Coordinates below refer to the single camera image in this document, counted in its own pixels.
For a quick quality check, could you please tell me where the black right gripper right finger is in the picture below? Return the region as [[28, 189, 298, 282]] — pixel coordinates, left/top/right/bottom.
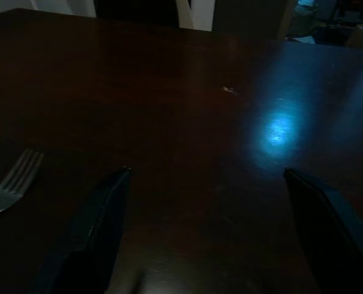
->
[[283, 167, 363, 294]]

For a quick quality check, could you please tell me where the silver metal fork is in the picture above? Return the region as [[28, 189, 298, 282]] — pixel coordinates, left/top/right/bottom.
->
[[0, 149, 45, 217]]

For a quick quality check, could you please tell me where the white chair back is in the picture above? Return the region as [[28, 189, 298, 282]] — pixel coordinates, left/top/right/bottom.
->
[[174, 0, 214, 32]]

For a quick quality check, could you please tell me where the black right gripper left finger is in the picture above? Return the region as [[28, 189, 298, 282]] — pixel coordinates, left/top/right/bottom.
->
[[31, 167, 133, 294]]

